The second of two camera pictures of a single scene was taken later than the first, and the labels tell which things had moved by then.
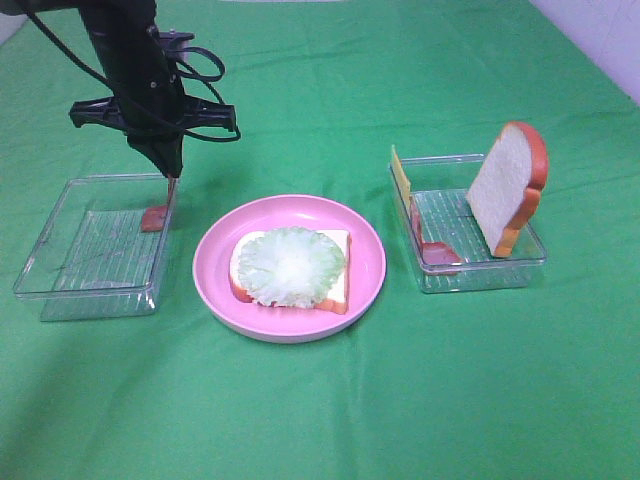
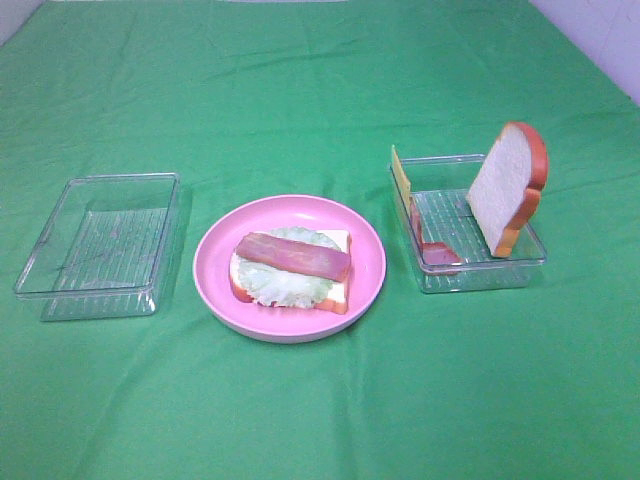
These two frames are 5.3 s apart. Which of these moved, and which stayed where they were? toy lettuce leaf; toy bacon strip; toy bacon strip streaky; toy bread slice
Moved: toy bacon strip
Stayed: toy lettuce leaf; toy bacon strip streaky; toy bread slice
